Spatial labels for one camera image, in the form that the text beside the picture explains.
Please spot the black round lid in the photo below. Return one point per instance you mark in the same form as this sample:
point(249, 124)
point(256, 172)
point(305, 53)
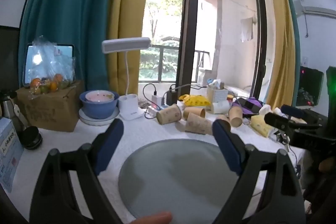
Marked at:
point(31, 138)

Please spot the white air conditioner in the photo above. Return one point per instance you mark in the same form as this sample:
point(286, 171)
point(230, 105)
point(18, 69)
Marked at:
point(315, 11)

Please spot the steel thermos bottle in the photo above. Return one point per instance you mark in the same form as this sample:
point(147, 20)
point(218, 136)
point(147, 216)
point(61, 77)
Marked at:
point(9, 108)

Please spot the black computer case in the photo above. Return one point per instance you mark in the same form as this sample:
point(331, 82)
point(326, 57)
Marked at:
point(311, 87)

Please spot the person's left hand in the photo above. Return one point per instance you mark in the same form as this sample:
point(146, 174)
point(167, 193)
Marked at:
point(155, 218)

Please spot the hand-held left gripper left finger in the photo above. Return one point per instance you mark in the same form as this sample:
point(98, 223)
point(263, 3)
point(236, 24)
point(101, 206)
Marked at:
point(110, 145)

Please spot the white plate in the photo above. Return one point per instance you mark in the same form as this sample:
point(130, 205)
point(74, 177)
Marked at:
point(89, 121)

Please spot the white hanging cloth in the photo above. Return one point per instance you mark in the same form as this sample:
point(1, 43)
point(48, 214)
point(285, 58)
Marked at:
point(246, 29)

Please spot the blue bowl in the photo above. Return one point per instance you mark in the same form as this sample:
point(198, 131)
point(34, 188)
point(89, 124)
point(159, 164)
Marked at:
point(98, 109)

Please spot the person's right hand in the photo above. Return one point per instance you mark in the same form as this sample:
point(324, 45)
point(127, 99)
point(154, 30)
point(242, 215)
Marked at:
point(326, 165)

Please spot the cardboard box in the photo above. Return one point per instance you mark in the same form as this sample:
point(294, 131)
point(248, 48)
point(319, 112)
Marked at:
point(52, 111)

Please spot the plastic bag of fruit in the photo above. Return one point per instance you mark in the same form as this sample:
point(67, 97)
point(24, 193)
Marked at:
point(50, 69)

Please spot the yellow curtain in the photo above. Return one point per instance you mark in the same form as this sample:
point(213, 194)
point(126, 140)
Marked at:
point(281, 43)
point(126, 3)

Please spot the purple cloth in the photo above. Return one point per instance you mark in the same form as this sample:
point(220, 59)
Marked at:
point(256, 106)

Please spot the teal curtain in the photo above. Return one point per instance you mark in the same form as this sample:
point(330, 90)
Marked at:
point(65, 16)

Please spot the brown paper cup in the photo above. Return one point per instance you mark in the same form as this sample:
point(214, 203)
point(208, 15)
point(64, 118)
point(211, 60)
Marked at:
point(235, 115)
point(224, 119)
point(169, 114)
point(198, 124)
point(194, 112)

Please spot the yellow patterned bag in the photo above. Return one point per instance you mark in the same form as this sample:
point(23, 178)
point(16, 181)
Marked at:
point(195, 101)

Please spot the yellow tissue pack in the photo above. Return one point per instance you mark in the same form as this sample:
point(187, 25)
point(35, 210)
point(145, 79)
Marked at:
point(261, 125)

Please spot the dark window frame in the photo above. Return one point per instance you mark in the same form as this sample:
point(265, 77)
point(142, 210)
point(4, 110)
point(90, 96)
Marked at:
point(187, 19)

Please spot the beige desk organizer box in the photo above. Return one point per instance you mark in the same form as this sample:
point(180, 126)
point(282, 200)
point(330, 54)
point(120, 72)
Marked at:
point(217, 92)

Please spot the pink bowl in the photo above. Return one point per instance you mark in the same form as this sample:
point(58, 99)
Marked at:
point(99, 96)

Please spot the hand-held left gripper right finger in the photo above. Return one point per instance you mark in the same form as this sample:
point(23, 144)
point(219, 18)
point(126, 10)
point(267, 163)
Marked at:
point(226, 148)

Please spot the white table cloth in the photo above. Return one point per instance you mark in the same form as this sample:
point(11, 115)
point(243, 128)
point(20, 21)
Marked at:
point(147, 132)

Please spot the black power adapter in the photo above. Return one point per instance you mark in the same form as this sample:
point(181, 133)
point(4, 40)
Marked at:
point(172, 96)

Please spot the grey round plate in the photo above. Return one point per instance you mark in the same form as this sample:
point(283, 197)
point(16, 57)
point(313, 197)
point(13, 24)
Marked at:
point(173, 176)

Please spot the light blue carton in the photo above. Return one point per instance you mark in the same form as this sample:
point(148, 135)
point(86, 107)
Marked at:
point(8, 153)

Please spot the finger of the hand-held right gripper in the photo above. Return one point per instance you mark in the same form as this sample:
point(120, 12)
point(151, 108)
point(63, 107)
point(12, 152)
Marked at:
point(278, 120)
point(291, 110)

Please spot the white charger plug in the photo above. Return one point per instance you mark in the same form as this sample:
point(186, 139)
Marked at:
point(157, 100)

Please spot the white power strip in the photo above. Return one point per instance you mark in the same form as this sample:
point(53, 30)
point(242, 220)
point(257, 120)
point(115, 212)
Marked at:
point(155, 109)

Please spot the tablet screen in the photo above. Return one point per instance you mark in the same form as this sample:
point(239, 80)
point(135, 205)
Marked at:
point(30, 66)

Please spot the white desk lamp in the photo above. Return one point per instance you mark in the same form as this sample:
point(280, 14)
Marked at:
point(128, 108)

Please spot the white paper cup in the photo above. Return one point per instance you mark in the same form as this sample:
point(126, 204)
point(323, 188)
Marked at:
point(220, 107)

